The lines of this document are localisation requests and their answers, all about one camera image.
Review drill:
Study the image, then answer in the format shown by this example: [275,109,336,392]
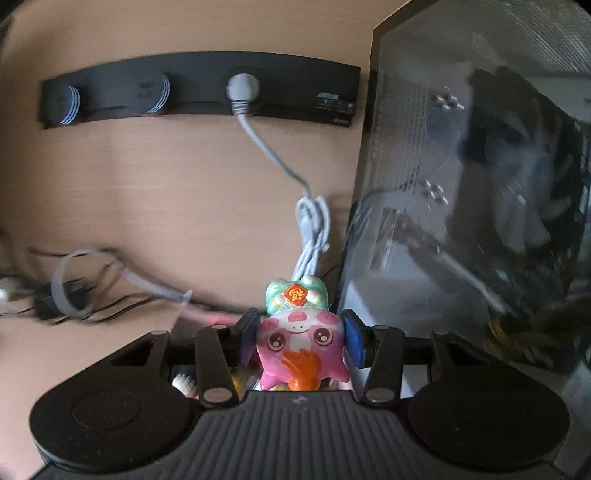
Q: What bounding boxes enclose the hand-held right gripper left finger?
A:
[110,307,262,410]

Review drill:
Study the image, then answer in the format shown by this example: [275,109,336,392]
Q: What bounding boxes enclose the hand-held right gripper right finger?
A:
[341,308,491,409]

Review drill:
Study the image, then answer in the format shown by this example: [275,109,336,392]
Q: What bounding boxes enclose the pink cardboard box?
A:
[170,306,362,398]

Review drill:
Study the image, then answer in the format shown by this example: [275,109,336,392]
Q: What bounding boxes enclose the pink pig toy teal hat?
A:
[255,274,349,393]

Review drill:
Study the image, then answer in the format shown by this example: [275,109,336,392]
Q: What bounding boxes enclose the glass panel computer case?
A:
[336,0,591,377]

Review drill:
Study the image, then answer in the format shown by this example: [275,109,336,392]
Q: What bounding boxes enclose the black tangled cables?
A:
[25,248,250,326]

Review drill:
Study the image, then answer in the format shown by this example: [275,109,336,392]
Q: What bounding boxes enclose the black wall power strip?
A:
[40,51,363,132]

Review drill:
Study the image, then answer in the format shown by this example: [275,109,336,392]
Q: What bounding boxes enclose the grey plug with cable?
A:
[225,72,333,289]

